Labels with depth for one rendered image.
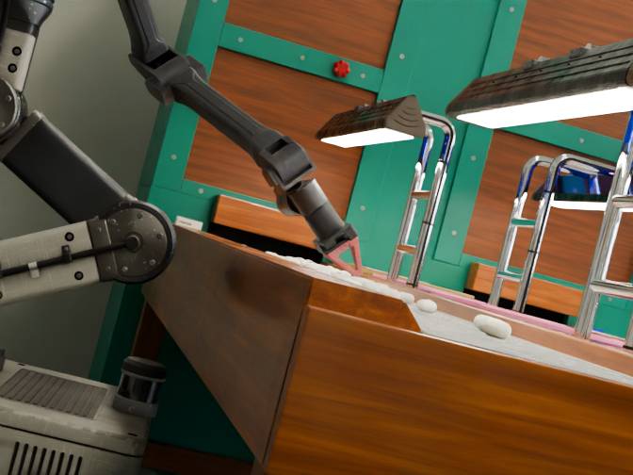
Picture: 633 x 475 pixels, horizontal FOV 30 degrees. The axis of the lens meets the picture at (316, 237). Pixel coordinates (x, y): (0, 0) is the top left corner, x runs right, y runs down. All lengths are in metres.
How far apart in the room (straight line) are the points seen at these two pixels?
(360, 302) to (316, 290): 0.04
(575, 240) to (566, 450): 2.03
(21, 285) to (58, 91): 1.98
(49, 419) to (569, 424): 0.78
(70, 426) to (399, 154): 1.56
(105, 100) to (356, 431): 2.74
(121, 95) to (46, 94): 0.23
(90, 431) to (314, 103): 1.49
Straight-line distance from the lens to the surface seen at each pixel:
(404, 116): 2.20
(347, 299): 1.11
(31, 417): 1.68
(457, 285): 3.06
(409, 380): 1.12
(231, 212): 2.86
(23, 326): 3.77
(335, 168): 2.98
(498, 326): 1.51
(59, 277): 1.81
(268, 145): 2.20
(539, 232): 2.52
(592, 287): 1.67
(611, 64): 1.35
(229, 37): 2.94
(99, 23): 3.78
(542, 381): 1.16
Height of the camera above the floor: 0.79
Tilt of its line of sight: 1 degrees up
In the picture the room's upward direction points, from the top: 15 degrees clockwise
